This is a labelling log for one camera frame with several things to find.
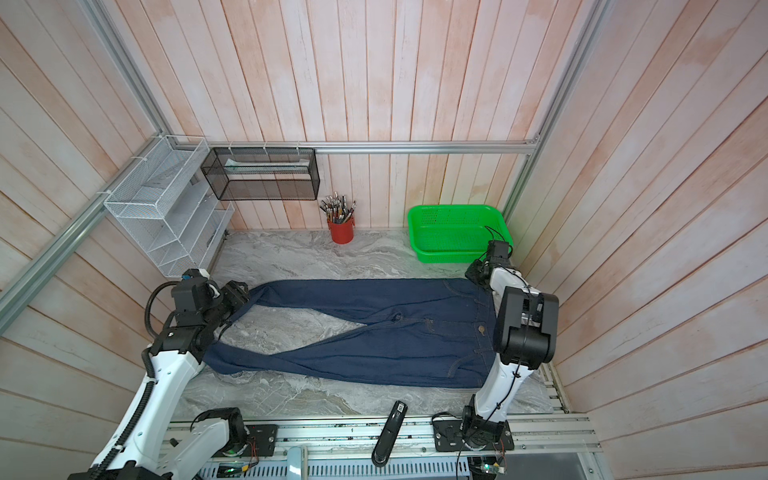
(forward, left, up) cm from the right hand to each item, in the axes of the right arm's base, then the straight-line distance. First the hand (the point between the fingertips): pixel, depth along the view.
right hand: (475, 271), depth 101 cm
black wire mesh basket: (+27, +75, +21) cm, 82 cm away
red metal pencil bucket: (+18, +48, -1) cm, 51 cm away
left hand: (-20, +69, +14) cm, 74 cm away
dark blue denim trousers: (-21, +18, -5) cm, 28 cm away
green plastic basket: (+17, +5, +1) cm, 18 cm away
